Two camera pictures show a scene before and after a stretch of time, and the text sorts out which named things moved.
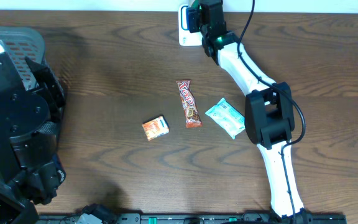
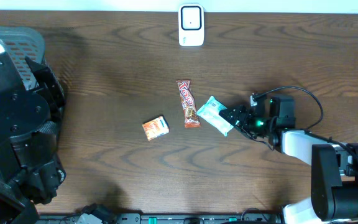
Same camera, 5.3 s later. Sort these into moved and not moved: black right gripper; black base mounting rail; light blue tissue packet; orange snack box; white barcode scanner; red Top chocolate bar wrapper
Moved: light blue tissue packet; black right gripper
Not moved: white barcode scanner; orange snack box; red Top chocolate bar wrapper; black base mounting rail
